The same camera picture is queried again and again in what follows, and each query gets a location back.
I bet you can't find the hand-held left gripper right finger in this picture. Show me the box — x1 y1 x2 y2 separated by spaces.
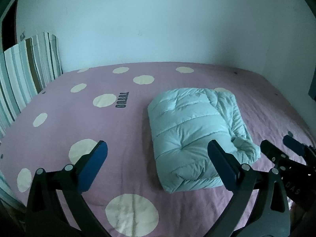
207 139 290 237

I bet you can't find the light blue quilted down jacket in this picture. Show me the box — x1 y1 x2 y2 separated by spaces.
147 87 261 193

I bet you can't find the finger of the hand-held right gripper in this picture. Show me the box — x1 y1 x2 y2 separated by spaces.
260 139 307 178
283 132 316 168

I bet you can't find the dark wooden door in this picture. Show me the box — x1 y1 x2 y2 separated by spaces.
1 0 20 52

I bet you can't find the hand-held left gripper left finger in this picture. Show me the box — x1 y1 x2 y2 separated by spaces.
25 140 109 237

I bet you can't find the striped pillow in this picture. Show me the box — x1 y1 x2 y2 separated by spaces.
0 32 63 139

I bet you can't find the pink dotted bed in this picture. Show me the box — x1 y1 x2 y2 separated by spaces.
0 62 315 237

